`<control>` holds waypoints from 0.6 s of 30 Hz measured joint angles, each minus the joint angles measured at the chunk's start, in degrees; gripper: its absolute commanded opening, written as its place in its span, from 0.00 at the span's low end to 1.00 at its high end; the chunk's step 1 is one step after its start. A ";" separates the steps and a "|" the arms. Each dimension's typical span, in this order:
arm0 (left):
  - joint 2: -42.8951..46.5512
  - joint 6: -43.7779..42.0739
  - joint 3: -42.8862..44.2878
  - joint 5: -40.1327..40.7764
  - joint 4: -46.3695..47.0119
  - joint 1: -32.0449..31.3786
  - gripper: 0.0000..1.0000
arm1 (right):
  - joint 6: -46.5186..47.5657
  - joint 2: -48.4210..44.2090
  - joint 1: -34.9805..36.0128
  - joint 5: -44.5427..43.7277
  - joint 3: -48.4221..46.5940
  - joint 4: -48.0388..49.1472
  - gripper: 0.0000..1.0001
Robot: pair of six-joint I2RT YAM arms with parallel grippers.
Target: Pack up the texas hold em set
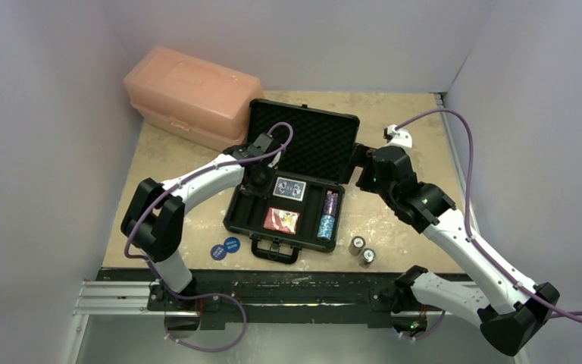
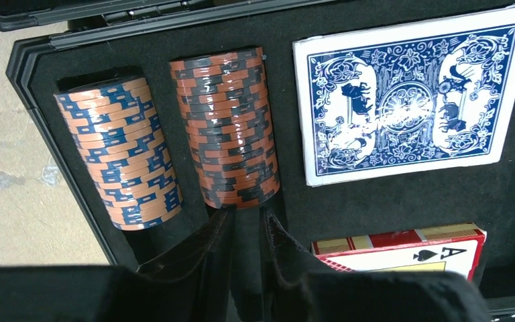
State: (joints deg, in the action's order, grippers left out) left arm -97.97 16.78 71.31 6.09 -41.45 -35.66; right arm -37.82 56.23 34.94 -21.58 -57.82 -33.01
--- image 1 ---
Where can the pink plastic storage box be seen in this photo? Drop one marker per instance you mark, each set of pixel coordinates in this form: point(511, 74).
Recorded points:
point(197, 100)

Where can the light blue chip stack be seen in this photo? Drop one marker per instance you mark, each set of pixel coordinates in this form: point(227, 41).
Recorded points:
point(326, 227)

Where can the black poker carrying case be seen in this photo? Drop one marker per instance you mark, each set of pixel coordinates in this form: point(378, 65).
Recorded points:
point(319, 155)

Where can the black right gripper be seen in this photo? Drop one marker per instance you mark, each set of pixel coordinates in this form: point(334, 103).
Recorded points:
point(363, 167)

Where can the purple chip stack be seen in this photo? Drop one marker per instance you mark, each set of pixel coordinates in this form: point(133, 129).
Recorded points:
point(330, 203)

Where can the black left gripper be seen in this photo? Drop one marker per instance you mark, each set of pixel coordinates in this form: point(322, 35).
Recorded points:
point(263, 189)

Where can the blue small blind button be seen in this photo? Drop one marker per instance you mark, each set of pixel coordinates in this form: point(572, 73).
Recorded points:
point(232, 244)

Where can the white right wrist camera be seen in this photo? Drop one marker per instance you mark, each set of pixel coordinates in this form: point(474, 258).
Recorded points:
point(396, 136)

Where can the blue card deck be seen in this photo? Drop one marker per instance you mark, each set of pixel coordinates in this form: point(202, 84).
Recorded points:
point(289, 189)

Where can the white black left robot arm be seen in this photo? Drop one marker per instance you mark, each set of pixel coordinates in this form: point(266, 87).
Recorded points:
point(153, 223)

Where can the red card deck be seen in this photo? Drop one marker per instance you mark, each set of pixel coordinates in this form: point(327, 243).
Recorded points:
point(281, 220)

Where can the green dark chip stack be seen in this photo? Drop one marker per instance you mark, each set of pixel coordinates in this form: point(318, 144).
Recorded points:
point(366, 257)

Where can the orange black 100 chip stack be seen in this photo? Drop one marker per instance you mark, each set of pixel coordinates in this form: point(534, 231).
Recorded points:
point(357, 244)

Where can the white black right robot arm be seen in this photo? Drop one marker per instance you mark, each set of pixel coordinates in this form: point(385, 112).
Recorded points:
point(508, 307)

